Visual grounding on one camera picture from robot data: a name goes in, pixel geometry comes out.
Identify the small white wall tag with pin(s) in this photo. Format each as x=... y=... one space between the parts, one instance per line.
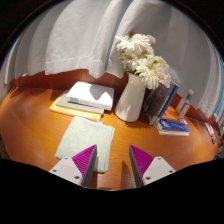
x=24 y=75

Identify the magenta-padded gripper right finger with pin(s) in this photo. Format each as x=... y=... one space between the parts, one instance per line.
x=156 y=168

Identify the clear bottle with green cap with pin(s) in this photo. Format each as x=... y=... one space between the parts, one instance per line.
x=184 y=106

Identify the pale green towel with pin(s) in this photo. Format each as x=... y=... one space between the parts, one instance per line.
x=85 y=136

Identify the flat blue book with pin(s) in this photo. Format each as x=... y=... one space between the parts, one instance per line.
x=173 y=128

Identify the red book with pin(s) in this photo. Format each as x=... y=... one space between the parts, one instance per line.
x=210 y=130

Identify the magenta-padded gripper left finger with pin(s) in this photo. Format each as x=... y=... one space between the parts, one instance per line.
x=68 y=170

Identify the blue upright book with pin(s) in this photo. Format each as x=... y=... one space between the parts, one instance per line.
x=169 y=100

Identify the dark upright book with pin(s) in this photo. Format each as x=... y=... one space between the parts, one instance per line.
x=156 y=101

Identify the flat orange book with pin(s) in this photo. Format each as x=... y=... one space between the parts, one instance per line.
x=173 y=115

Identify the white curtain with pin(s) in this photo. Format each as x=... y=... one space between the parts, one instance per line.
x=73 y=36

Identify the white ceramic vase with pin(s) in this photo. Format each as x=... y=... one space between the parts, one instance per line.
x=130 y=103

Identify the flat grey book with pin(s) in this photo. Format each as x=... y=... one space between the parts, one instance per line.
x=71 y=104

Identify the thick white book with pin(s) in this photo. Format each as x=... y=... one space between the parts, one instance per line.
x=90 y=93

